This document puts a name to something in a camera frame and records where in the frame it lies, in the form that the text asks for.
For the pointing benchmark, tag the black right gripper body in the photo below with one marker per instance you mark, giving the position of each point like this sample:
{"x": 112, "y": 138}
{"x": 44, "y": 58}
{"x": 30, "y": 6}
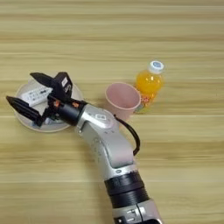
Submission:
{"x": 67, "y": 110}

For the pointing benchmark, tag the pink plastic cup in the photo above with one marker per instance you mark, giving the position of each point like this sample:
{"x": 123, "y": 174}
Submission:
{"x": 122, "y": 113}

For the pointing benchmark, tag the white remote control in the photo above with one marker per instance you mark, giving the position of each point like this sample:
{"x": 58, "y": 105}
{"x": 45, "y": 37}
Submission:
{"x": 33, "y": 94}

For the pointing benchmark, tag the small black box white label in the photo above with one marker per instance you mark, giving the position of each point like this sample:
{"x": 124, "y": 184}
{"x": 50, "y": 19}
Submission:
{"x": 63, "y": 84}

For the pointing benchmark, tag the round beige plate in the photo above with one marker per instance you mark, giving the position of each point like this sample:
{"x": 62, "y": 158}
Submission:
{"x": 55, "y": 127}

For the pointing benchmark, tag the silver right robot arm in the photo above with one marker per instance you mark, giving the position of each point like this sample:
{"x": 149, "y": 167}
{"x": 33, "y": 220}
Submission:
{"x": 116, "y": 145}

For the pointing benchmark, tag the orange juice bottle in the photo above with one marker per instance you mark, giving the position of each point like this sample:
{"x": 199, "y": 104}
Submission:
{"x": 148, "y": 83}

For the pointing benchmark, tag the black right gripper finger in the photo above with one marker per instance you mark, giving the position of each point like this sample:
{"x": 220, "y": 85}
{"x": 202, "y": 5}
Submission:
{"x": 23, "y": 108}
{"x": 43, "y": 79}

